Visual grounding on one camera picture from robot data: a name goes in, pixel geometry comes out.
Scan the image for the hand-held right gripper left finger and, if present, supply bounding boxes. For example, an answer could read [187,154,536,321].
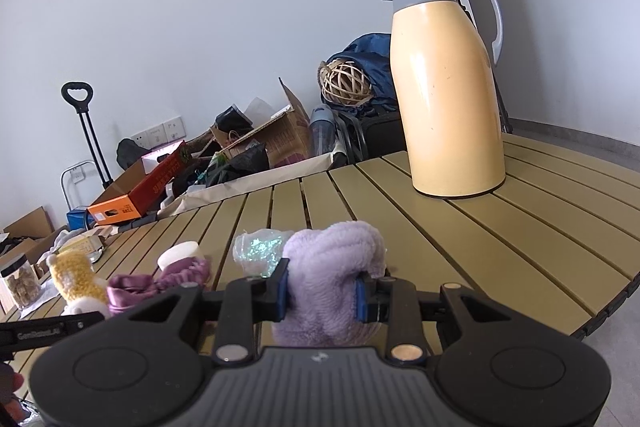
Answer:
[112,257,292,365]

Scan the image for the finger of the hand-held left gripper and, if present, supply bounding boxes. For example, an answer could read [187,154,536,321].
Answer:
[57,311,107,334]

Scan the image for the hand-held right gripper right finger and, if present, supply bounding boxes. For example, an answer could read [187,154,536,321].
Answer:
[352,274,526,365]

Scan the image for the purple fluffy cloth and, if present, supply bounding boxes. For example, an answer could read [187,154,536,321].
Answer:
[271,221,389,349]

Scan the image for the iridescent plastic wrapper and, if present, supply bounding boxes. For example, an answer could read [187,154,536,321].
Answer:
[232,229,294,279]

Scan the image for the pink satin scrunchie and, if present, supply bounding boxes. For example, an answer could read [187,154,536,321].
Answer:
[106,256,212,319]

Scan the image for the white round sponge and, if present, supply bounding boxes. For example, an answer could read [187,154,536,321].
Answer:
[157,241,204,271]

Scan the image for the person's left hand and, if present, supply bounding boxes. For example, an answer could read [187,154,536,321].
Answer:
[0,359,26,404]

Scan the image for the yellow white plush toy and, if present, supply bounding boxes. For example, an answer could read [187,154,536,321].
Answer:
[46,248,110,319]

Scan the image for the white paper sheet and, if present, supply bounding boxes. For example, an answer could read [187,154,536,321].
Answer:
[35,277,68,310]

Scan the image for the snack jar black lid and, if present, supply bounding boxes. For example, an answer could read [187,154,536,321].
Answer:
[0,252,44,311]

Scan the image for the beige medicine box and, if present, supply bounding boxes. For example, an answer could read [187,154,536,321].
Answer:
[75,234,110,260]

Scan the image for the white cloth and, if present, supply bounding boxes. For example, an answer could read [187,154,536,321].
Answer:
[50,228,83,253]

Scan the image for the blue storage box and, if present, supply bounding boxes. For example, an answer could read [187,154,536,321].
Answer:
[66,207,97,231]

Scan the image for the large open cardboard box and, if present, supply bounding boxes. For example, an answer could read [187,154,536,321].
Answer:
[2,206,57,253]

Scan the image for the black plastic bag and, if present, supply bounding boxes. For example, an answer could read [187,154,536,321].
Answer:
[205,141,271,188]

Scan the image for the orange cardboard box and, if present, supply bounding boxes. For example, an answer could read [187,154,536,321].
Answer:
[87,141,194,227]

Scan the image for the brown printed cardboard box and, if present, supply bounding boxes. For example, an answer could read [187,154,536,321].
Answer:
[211,78,314,168]

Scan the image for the olive slatted folding table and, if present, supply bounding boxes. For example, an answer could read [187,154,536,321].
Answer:
[0,134,640,375]

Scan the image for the grey water bottle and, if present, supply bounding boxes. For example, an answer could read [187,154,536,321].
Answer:
[308,104,337,156]

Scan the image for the black suitcase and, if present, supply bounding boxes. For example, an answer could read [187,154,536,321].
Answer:
[344,109,414,164]

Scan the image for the black backpack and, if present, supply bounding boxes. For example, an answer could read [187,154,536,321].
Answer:
[116,139,152,168]

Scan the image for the black pouch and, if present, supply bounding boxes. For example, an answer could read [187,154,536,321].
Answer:
[215,106,254,134]

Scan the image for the yellow thermos jug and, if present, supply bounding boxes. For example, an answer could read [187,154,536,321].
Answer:
[378,0,507,199]

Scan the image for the woven rattan ball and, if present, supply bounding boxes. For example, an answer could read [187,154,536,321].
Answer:
[319,58,374,108]

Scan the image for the blue fabric bag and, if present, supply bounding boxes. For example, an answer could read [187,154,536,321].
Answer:
[326,33,399,114]

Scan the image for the black wagon pull handle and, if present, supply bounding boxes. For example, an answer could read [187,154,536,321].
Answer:
[60,81,114,190]

